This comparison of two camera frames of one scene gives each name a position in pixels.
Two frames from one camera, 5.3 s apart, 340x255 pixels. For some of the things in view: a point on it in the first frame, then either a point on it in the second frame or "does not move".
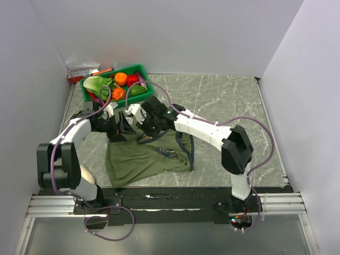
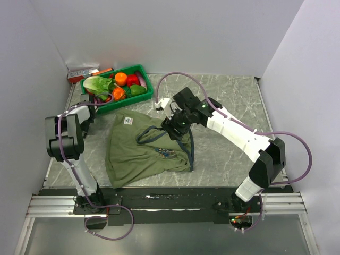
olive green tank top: x=138 y=159 does not move
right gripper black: x=147 y=132 -> x=169 y=125
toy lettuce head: x=94 y=84 does not move
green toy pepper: x=136 y=90 does not move
